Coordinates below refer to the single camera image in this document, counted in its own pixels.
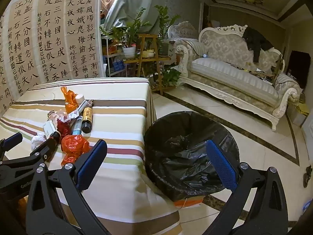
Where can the tall leafy plant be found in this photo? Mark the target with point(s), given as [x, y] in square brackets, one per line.
[165, 27]

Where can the grey paper sleeve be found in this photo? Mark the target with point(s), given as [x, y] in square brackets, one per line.
[82, 108]

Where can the white metal shelf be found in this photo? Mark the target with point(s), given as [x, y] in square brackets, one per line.
[112, 61]

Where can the clear zip bag orange print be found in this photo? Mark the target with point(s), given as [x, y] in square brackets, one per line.
[66, 116]

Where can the leafy plant in white pot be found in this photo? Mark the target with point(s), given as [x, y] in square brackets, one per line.
[128, 50]

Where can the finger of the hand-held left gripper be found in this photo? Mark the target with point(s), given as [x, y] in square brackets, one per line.
[13, 139]
[47, 149]

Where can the seeded snack piece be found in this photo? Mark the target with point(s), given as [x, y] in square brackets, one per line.
[51, 115]

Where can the small green floor plant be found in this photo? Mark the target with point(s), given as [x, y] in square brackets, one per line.
[172, 77]

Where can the white small box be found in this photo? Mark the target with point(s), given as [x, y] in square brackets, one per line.
[49, 127]

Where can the cardboard box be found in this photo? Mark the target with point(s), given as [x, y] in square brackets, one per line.
[296, 113]

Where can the dark cabinet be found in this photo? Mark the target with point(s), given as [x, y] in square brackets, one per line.
[300, 68]

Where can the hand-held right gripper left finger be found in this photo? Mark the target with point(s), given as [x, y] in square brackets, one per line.
[91, 162]

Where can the calligraphy wall poster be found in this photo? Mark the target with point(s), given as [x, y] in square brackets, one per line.
[6, 73]
[24, 46]
[52, 36]
[83, 29]

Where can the pile of papers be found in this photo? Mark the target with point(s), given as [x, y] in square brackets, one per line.
[256, 72]

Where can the speckled brown wrapper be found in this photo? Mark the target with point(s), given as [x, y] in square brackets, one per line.
[90, 102]

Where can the wooden plant stand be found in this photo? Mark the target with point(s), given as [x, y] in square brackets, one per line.
[141, 61]

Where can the orange-red plastic bag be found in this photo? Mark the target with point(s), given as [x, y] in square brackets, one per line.
[73, 148]

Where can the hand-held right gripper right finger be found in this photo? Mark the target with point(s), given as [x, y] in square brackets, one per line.
[221, 162]

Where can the dark bottle with yellow label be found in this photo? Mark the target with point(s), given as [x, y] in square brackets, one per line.
[86, 118]

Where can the yellow bowl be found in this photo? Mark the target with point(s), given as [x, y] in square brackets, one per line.
[148, 53]

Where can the red wrapper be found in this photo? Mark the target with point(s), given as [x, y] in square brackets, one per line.
[63, 128]

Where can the striped tablecloth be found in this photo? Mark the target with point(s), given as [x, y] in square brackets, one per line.
[117, 117]

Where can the trash bin with black bag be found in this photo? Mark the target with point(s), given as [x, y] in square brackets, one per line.
[185, 151]

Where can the orange plastic bag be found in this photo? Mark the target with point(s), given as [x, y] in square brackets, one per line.
[69, 100]

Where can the patterned armchair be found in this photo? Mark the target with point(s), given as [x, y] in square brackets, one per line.
[182, 33]

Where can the ornate white sofa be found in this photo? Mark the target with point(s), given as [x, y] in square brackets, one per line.
[227, 71]

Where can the white plastic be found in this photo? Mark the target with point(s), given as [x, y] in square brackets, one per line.
[38, 140]

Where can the grey-green curtain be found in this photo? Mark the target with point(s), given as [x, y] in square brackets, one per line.
[137, 2]

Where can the black jacket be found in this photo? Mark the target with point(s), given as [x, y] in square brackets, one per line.
[255, 41]

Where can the teal and white packet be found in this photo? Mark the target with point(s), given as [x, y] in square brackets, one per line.
[77, 127]

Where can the white plastic bottle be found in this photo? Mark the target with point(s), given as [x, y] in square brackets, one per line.
[80, 99]

